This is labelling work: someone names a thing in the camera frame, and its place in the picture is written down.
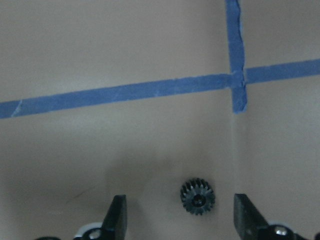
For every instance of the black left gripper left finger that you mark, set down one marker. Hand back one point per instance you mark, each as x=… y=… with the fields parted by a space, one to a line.
x=114 y=225

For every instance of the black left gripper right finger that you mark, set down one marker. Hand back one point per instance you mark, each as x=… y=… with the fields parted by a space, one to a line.
x=247 y=220

